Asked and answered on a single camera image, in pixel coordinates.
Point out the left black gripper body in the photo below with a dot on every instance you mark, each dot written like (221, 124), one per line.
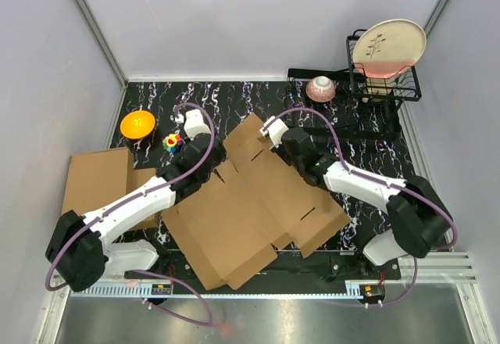
(220, 152)

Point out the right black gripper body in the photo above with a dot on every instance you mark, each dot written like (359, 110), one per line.
(282, 152)

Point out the brown cardboard box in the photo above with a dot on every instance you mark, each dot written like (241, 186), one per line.
(97, 179)
(251, 207)

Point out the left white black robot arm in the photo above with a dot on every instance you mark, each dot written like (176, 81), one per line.
(83, 248)

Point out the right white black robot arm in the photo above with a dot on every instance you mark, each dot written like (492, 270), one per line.
(417, 216)

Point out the closed brown cardboard box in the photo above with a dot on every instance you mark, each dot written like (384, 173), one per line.
(97, 179)

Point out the colourful flower toy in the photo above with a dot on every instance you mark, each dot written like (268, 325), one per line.
(172, 142)

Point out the orange bowl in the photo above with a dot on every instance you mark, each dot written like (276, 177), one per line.
(137, 124)

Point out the pink patterned ceramic bowl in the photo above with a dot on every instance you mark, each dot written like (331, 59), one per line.
(321, 89)

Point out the beige cup in rack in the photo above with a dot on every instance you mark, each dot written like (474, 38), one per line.
(378, 86)

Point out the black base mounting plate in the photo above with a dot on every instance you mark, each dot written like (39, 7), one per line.
(324, 264)

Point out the beige plate with leaf pattern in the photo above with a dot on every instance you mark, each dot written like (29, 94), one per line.
(389, 48)

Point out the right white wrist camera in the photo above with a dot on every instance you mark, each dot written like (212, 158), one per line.
(274, 129)

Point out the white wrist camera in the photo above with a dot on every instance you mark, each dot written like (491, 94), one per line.
(274, 129)
(193, 123)

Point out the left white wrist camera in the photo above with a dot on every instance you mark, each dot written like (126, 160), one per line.
(193, 123)

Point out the black wire dish rack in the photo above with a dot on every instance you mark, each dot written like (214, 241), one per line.
(357, 115)

